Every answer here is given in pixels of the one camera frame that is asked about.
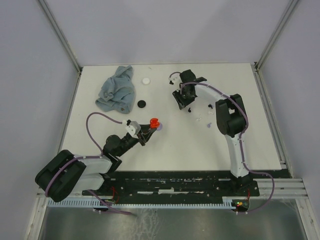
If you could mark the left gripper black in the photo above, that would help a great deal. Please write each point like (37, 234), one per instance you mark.
(145, 131)

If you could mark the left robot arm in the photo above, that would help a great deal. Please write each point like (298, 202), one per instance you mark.
(68, 173)

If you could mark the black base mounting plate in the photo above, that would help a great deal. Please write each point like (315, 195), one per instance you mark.
(165, 187)

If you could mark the orange earbud charging case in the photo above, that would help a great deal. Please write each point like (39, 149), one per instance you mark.
(154, 123)

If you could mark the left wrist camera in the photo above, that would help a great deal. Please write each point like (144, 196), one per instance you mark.
(133, 128)

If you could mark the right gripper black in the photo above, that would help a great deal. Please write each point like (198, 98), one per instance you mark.
(181, 104)

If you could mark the blue crumpled cloth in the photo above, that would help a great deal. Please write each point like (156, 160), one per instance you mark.
(118, 92)

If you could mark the purple earbud charging case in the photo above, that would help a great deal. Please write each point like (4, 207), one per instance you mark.
(159, 128)

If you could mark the black earbud charging case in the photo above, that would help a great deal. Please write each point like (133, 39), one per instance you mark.
(141, 104)

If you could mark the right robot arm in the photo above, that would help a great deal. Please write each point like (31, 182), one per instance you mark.
(230, 113)

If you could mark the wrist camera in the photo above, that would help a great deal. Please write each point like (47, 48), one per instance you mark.
(133, 128)
(173, 80)

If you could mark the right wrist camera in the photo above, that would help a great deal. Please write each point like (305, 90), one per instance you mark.
(173, 80)

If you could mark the aluminium frame rail left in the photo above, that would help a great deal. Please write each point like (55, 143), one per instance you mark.
(59, 33)

